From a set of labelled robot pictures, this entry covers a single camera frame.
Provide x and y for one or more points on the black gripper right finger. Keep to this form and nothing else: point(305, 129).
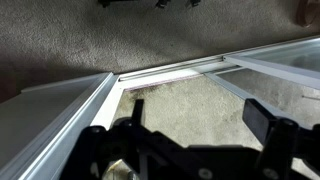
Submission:
point(258, 118)

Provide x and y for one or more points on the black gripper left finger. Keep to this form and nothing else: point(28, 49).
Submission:
point(137, 111)

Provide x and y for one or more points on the white door frame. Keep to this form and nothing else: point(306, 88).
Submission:
point(50, 133)

